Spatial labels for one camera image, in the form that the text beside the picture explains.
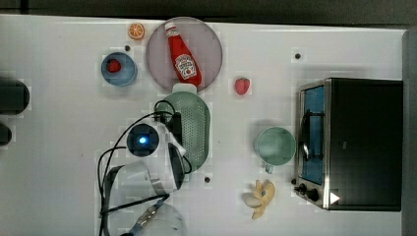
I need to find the peeled banana toy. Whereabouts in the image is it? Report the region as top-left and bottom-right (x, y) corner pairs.
(244, 180), (275, 220)

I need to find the red strawberry toy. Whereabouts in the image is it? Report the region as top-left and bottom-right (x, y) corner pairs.
(234, 78), (251, 95)

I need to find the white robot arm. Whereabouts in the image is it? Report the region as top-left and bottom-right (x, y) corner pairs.
(97, 111), (186, 236)

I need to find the purple round plate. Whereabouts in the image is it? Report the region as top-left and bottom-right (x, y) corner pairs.
(146, 17), (223, 91)

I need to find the green plastic strainer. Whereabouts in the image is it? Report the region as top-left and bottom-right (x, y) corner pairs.
(154, 84), (210, 174)

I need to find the black small round object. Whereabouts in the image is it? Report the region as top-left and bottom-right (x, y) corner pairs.
(0, 124), (12, 146)

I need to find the blue bowl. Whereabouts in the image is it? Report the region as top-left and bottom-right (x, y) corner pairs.
(100, 52), (138, 87)

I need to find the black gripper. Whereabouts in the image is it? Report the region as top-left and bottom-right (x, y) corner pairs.
(166, 112), (183, 145)

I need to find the green cup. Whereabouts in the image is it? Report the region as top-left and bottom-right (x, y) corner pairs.
(254, 127), (296, 174)

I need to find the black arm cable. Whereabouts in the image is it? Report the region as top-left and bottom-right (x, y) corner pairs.
(97, 99), (193, 236)

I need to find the black toaster oven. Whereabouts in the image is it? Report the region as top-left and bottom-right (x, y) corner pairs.
(292, 78), (403, 211)

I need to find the red ketchup bottle toy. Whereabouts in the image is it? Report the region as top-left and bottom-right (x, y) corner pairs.
(164, 22), (203, 87)

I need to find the red raspberry toy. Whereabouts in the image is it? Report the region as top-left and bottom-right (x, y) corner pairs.
(107, 59), (122, 73)

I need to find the orange slice toy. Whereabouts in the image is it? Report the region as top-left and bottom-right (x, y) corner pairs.
(128, 23), (145, 40)

